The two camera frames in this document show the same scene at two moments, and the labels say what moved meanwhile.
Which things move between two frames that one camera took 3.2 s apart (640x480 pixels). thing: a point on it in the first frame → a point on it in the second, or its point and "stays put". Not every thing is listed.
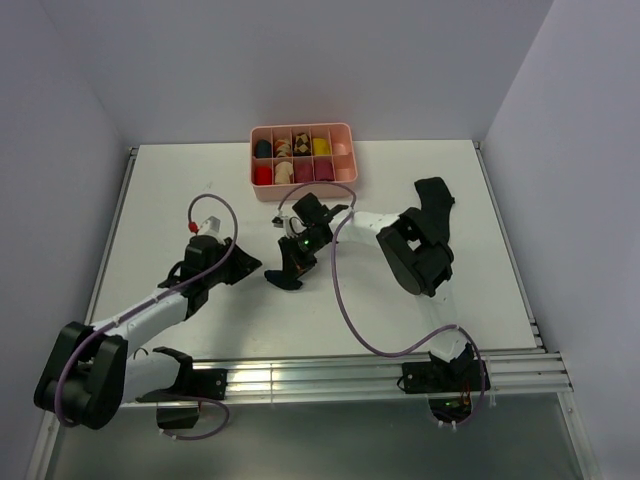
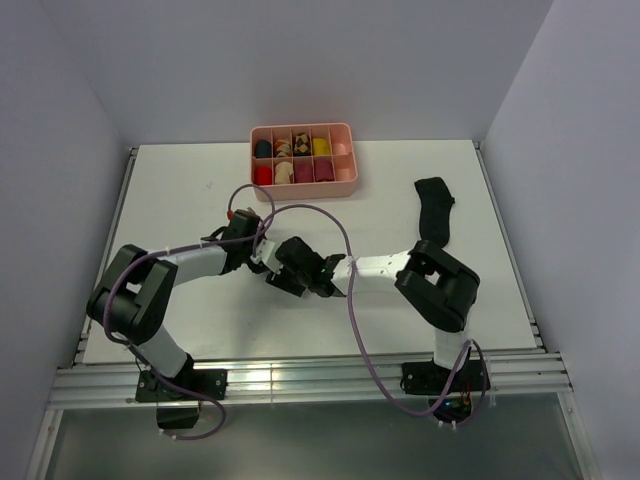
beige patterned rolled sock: [283, 172] stays put
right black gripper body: [302, 250] → [294, 284]
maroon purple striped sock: [324, 170] stays put
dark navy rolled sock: [263, 149] stays put
